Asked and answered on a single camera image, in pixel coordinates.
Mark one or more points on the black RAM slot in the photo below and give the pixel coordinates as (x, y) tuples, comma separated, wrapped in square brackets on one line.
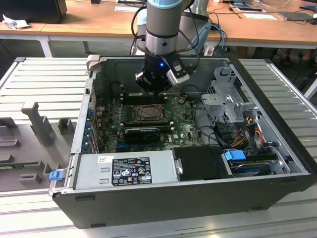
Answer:
[(148, 126), (133, 95), (143, 100), (138, 97), (148, 122)]

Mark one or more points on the black open PC case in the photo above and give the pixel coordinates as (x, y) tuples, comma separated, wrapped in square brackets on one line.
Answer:
[(173, 205)]

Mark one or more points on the green RAM stick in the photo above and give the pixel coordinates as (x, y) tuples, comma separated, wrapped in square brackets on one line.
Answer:
[(15, 165)]

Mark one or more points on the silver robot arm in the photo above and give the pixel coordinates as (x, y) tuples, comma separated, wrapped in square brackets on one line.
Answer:
[(161, 24)]

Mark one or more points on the black flat phone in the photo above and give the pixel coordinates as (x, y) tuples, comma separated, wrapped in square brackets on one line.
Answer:
[(248, 9)]

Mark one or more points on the silver coin battery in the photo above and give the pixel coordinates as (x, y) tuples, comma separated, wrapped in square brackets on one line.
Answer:
[(182, 100)]

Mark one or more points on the black plastic shroud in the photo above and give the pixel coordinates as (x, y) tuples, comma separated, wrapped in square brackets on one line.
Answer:
[(198, 163)]

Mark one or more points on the white paper sheet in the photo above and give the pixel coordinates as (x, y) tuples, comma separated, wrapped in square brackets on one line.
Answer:
[(260, 16), (125, 8)]

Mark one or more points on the CPU socket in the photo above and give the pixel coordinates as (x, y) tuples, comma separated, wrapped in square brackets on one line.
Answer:
[(137, 109)]

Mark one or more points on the silver perforated drive cage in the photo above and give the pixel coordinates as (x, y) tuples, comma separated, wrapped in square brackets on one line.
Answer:
[(223, 104)]

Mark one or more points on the grey parts rack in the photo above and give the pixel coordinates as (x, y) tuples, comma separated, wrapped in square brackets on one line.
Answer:
[(29, 138)]

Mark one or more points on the hard disk in blue carrier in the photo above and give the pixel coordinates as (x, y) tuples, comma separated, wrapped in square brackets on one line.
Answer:
[(234, 156)]

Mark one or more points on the bare person leg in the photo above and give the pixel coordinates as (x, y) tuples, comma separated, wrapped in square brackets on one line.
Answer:
[(287, 57), (308, 55)]

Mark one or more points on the long wooden desk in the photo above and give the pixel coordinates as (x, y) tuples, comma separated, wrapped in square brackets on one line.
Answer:
[(99, 22)]

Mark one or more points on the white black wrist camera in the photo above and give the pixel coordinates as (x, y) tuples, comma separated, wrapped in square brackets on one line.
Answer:
[(177, 77)]

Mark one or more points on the silver green CPU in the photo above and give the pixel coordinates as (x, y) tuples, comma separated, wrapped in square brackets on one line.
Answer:
[(150, 112)]

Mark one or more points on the green motherboard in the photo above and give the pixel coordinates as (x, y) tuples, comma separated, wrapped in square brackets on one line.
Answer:
[(183, 124)]

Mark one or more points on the grey power supply unit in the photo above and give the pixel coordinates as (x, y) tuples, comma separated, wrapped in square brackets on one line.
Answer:
[(89, 173)]

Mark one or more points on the black computer box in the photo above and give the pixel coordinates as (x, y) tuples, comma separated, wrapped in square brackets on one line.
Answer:
[(32, 11)]

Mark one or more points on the dark grey tablet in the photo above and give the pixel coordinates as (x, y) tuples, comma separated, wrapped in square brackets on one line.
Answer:
[(296, 16)]

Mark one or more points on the thin metal locking lever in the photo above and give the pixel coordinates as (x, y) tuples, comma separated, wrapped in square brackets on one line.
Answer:
[(151, 105), (152, 120)]

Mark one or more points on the black graphics card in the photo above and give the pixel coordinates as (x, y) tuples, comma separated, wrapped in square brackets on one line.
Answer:
[(141, 136)]

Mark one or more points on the blue plastic latch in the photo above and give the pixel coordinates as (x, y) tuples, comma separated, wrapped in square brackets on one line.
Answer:
[(55, 176)]

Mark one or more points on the crumpled white paper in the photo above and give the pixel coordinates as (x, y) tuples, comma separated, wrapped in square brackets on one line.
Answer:
[(15, 22)]

